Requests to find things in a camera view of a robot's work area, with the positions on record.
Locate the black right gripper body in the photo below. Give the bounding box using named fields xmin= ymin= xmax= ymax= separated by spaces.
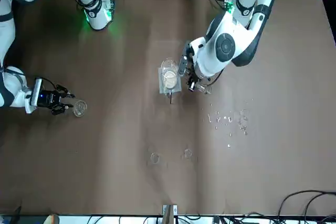
xmin=36 ymin=90 xmax=64 ymax=108

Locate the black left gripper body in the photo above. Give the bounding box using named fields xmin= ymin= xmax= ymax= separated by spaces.
xmin=184 ymin=71 xmax=201 ymax=92

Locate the clear glass conical flask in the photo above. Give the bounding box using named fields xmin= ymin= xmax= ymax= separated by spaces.
xmin=72 ymin=99 xmax=88 ymax=118

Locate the square gauze plate white centre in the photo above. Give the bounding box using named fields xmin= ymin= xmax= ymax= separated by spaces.
xmin=157 ymin=67 xmax=182 ymax=95

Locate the small clear glass beaker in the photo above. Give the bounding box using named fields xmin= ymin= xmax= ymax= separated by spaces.
xmin=149 ymin=152 xmax=161 ymax=165

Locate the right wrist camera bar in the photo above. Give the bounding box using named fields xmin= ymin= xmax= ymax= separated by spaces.
xmin=25 ymin=78 xmax=44 ymax=114

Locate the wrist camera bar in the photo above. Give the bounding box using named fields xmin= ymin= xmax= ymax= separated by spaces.
xmin=178 ymin=58 xmax=187 ymax=77
xmin=25 ymin=78 xmax=44 ymax=114

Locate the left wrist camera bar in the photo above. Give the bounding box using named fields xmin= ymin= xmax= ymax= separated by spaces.
xmin=178 ymin=58 xmax=187 ymax=77

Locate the aluminium frame post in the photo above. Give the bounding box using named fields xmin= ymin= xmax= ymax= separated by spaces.
xmin=162 ymin=204 xmax=178 ymax=224

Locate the black cable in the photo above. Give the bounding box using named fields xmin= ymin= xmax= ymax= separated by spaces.
xmin=279 ymin=189 xmax=336 ymax=219

